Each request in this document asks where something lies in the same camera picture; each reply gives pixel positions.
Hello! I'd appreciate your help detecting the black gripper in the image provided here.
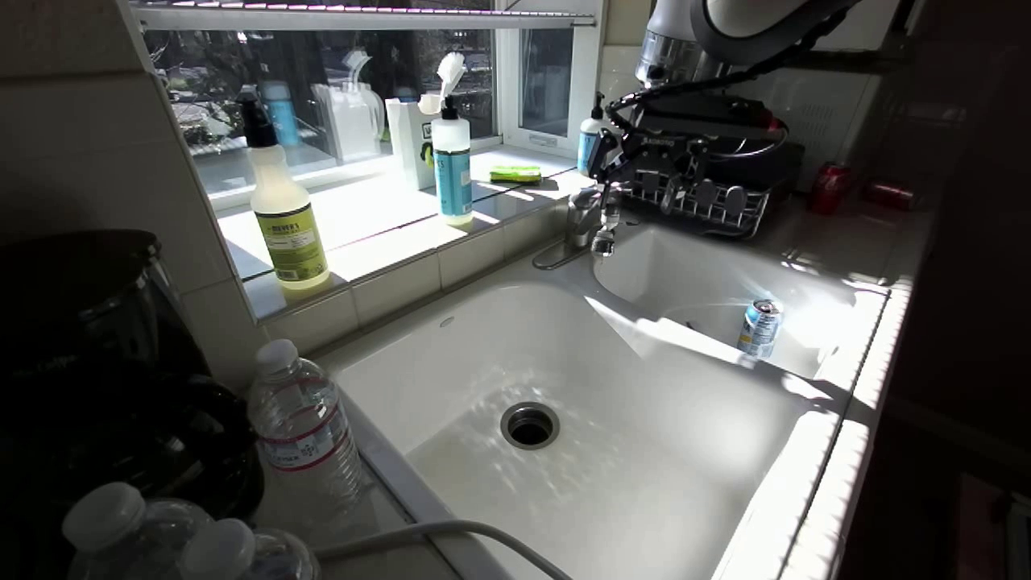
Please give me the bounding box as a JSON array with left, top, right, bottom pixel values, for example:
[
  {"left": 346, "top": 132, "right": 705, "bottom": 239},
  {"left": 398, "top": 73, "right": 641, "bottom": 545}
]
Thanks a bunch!
[{"left": 593, "top": 89, "right": 792, "bottom": 196}]

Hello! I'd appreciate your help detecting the chrome kitchen faucet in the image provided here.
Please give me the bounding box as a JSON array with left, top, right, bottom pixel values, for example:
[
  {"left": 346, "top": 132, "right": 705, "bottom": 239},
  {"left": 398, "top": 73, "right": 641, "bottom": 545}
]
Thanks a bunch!
[{"left": 530, "top": 176, "right": 632, "bottom": 272}]

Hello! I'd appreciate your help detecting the blue white dish soap bottle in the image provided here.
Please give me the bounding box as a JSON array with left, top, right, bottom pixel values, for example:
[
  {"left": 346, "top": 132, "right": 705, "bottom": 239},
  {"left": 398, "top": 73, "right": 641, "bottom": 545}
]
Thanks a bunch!
[{"left": 573, "top": 93, "right": 604, "bottom": 180}]

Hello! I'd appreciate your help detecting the green sponge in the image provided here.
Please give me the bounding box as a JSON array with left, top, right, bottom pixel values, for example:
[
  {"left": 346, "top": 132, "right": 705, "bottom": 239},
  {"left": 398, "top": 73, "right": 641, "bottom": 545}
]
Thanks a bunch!
[{"left": 485, "top": 162, "right": 543, "bottom": 186}]

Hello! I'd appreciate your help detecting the blue label soap bottle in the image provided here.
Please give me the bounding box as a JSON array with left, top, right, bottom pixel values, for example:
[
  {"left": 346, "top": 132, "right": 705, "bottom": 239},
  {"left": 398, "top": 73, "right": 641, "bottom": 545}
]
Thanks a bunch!
[{"left": 414, "top": 47, "right": 475, "bottom": 228}]

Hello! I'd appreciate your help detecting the white container green print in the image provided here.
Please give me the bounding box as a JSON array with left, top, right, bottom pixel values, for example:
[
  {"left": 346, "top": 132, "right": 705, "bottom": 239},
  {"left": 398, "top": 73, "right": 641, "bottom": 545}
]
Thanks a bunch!
[{"left": 383, "top": 93, "right": 433, "bottom": 192}]

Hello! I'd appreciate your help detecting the blue soda can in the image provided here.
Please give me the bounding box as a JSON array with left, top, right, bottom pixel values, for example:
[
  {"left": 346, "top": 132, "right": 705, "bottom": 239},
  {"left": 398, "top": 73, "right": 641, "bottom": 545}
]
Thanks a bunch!
[{"left": 738, "top": 298, "right": 785, "bottom": 362}]

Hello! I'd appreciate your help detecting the red round object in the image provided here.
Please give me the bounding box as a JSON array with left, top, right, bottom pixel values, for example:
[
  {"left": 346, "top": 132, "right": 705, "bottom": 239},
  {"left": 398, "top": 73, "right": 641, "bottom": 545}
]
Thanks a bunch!
[{"left": 808, "top": 159, "right": 856, "bottom": 215}]

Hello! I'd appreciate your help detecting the white double basin sink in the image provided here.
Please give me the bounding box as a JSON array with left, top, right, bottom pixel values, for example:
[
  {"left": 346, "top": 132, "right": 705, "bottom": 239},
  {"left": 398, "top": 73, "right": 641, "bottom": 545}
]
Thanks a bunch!
[{"left": 309, "top": 220, "right": 914, "bottom": 580}]

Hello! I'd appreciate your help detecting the black disposal drain opening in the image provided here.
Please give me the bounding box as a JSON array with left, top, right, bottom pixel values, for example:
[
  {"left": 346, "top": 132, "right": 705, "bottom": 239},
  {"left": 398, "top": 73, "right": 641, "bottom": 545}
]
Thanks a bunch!
[{"left": 497, "top": 401, "right": 562, "bottom": 451}]

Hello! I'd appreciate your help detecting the white plastic jug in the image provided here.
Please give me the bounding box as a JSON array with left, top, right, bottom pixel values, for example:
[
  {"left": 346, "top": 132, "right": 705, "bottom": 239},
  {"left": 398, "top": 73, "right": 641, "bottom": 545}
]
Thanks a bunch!
[{"left": 318, "top": 46, "right": 387, "bottom": 167}]

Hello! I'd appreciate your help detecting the red flat object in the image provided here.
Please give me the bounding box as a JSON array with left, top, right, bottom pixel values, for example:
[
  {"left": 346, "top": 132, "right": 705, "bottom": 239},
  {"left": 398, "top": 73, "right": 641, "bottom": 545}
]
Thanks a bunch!
[{"left": 863, "top": 176, "right": 921, "bottom": 214}]

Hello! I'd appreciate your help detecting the green label spray bottle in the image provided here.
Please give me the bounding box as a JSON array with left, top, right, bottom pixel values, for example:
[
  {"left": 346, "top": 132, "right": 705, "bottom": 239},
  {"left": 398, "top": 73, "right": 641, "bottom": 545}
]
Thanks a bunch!
[{"left": 236, "top": 89, "right": 335, "bottom": 299}]

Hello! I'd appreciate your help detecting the clear plastic water bottle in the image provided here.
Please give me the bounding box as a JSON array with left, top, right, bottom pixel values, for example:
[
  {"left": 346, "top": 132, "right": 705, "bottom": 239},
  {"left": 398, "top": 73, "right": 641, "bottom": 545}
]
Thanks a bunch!
[
  {"left": 246, "top": 334, "right": 366, "bottom": 529},
  {"left": 173, "top": 517, "right": 323, "bottom": 580},
  {"left": 60, "top": 479, "right": 219, "bottom": 580}
]

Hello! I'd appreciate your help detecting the black coffee maker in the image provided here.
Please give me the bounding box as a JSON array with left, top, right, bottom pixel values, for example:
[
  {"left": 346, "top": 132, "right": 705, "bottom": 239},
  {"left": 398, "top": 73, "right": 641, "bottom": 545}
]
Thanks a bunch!
[{"left": 0, "top": 226, "right": 268, "bottom": 580}]

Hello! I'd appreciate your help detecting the black wire dish rack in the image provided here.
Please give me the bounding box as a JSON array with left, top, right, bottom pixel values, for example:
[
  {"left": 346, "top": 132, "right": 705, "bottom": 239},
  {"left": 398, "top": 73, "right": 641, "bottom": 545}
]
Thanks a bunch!
[{"left": 614, "top": 138, "right": 808, "bottom": 243}]

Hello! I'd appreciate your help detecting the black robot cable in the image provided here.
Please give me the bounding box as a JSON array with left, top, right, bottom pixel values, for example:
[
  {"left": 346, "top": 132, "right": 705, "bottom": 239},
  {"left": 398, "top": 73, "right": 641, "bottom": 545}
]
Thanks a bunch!
[{"left": 604, "top": 3, "right": 867, "bottom": 138}]

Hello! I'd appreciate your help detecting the white window frame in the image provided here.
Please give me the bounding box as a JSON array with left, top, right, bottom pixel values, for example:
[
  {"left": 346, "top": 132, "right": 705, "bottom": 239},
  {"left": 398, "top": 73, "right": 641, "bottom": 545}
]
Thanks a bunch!
[{"left": 115, "top": 0, "right": 604, "bottom": 204}]

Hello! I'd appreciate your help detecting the white power cable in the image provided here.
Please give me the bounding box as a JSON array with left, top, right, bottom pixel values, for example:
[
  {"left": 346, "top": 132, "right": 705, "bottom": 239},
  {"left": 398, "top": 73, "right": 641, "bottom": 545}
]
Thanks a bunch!
[{"left": 315, "top": 519, "right": 573, "bottom": 580}]

